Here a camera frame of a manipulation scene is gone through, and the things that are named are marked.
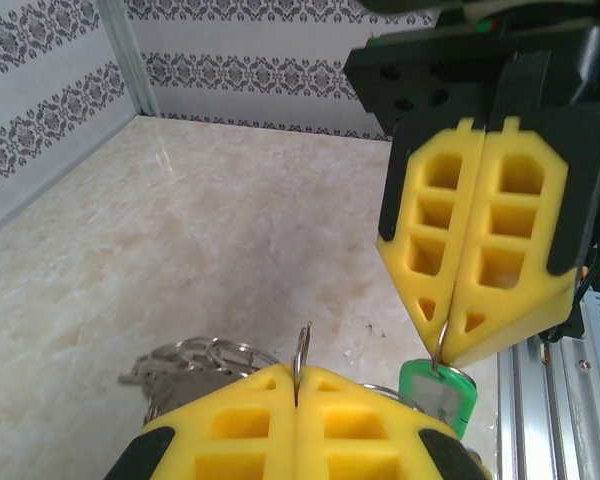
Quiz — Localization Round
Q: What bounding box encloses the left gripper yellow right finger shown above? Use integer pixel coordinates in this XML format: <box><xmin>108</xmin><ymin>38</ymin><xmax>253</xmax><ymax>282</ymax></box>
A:
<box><xmin>294</xmin><ymin>365</ymin><xmax>492</xmax><ymax>480</ymax></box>

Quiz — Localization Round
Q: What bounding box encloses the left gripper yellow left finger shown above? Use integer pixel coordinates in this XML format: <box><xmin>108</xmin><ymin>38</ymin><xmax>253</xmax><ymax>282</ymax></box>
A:
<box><xmin>103</xmin><ymin>363</ymin><xmax>297</xmax><ymax>480</ymax></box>

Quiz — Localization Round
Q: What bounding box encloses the metal keyring bunch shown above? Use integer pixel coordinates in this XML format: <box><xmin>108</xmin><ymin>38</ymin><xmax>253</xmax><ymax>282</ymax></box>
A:
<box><xmin>117</xmin><ymin>319</ymin><xmax>315</xmax><ymax>431</ymax></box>

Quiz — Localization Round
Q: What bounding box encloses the green plastic key tag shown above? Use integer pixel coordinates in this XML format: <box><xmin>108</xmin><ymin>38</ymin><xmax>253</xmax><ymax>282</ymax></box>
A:
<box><xmin>398</xmin><ymin>319</ymin><xmax>479</xmax><ymax>441</ymax></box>

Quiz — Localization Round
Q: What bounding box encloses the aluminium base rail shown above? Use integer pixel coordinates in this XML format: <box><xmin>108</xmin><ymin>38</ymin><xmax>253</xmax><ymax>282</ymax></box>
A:
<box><xmin>497</xmin><ymin>319</ymin><xmax>594</xmax><ymax>480</ymax></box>

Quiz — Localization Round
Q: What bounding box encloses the aluminium frame bar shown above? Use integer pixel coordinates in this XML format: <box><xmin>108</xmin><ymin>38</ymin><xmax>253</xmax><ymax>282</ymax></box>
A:
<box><xmin>0</xmin><ymin>112</ymin><xmax>141</xmax><ymax>246</ymax></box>
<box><xmin>157</xmin><ymin>112</ymin><xmax>394</xmax><ymax>144</ymax></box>

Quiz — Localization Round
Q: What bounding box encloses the aluminium frame post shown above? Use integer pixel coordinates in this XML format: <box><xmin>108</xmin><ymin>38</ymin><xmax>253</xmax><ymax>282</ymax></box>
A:
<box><xmin>97</xmin><ymin>0</ymin><xmax>161</xmax><ymax>119</ymax></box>

